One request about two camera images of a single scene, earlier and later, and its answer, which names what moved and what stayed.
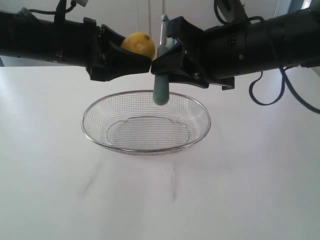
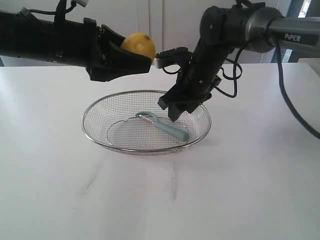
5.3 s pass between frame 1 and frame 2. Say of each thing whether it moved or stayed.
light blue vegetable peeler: moved
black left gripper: stayed
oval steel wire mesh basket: stayed
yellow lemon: stayed
